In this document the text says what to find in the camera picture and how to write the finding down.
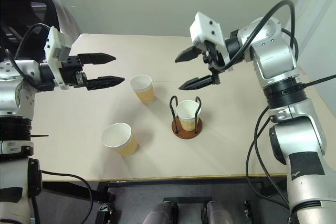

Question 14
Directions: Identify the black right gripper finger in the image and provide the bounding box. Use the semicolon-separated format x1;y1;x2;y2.
175;45;203;63
178;74;215;90

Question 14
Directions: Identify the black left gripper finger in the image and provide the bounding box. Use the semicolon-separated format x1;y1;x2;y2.
77;52;117;66
86;76;125;91

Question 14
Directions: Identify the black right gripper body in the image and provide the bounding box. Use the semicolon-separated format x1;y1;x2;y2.
202;40;226;85

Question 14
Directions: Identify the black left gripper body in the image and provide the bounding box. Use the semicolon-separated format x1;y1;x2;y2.
58;55;89;88

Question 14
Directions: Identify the brown ribbed paper cup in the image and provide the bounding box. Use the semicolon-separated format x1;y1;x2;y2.
176;100;202;132

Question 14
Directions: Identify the tan paper cup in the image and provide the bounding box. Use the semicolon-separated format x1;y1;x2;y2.
101;122;139;156
130;74;156;104

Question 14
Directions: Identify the black office chair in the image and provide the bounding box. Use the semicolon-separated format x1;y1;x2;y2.
0;0;80;65

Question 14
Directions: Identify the dark rounded robot leg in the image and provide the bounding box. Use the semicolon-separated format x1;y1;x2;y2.
201;201;233;224
143;201;179;224

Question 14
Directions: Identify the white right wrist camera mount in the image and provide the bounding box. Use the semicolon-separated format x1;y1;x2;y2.
190;12;234;72

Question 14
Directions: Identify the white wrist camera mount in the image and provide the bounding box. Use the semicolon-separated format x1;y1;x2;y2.
43;26;72;90
190;12;234;72

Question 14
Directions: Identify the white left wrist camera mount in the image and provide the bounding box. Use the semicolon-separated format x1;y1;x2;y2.
43;26;72;90

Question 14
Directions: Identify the black wire cup holder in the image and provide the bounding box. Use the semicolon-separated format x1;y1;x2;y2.
170;95;204;140

